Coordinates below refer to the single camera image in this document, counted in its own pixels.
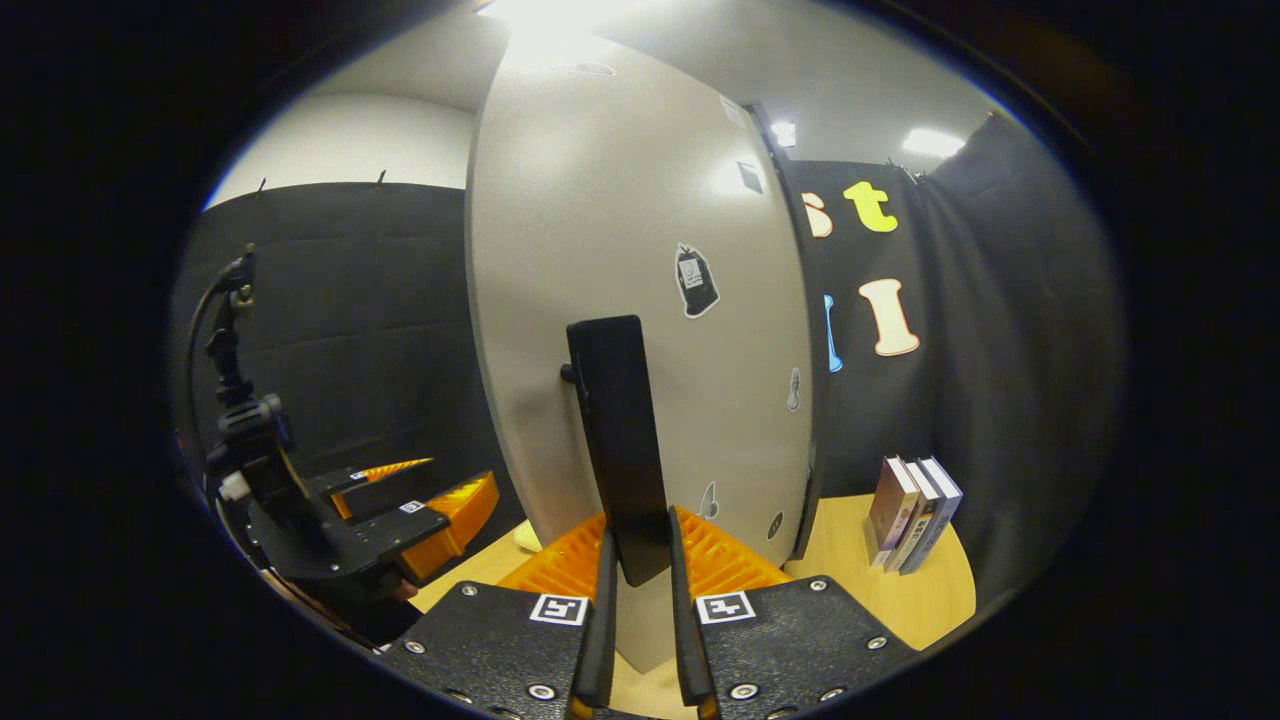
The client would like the light grey cabinet door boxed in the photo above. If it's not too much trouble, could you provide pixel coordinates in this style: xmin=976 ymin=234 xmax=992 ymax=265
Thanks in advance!
xmin=464 ymin=30 xmax=817 ymax=674

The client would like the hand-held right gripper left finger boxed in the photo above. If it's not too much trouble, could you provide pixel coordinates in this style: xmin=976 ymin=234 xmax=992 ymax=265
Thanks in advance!
xmin=378 ymin=513 xmax=619 ymax=720

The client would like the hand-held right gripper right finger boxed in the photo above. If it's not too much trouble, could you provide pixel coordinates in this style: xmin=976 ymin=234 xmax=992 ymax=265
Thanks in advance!
xmin=667 ymin=506 xmax=922 ymax=720

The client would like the brown pink spine book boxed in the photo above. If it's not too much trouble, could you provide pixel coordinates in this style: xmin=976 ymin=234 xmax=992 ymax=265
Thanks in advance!
xmin=867 ymin=456 xmax=922 ymax=570

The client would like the long ceiling light panel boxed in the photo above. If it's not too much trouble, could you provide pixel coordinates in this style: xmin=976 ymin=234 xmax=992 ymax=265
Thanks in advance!
xmin=478 ymin=0 xmax=651 ymax=56

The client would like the black cabinet door handle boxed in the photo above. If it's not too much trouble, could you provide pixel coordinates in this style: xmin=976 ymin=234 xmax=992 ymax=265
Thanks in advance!
xmin=560 ymin=315 xmax=673 ymax=589

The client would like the black backdrop cloth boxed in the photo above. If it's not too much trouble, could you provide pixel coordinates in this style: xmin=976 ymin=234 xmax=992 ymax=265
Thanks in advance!
xmin=170 ymin=110 xmax=1126 ymax=641

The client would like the white spine book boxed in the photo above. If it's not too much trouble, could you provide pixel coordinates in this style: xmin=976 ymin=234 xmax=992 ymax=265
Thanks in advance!
xmin=884 ymin=460 xmax=944 ymax=574

